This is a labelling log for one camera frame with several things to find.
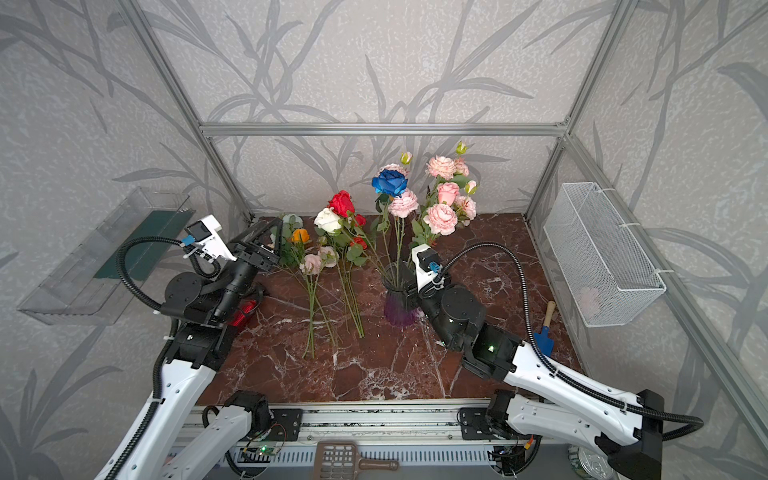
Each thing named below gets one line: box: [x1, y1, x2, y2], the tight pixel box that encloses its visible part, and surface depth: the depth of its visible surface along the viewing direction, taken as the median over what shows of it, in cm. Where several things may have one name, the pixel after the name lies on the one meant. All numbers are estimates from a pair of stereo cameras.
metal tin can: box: [568, 446, 615, 480], surface depth 65 cm
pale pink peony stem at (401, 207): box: [376, 151, 420, 283], surface depth 69 cm
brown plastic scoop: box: [314, 441, 400, 480], surface depth 70 cm
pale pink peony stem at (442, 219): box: [410, 196, 477, 247], surface depth 67 cm
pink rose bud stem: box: [438, 182, 460, 206], surface depth 69 cm
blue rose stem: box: [372, 169, 409, 283], surface depth 63 cm
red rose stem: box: [328, 190, 391, 277], surface depth 67 cm
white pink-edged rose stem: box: [425, 155, 457, 181], surface depth 72 cm
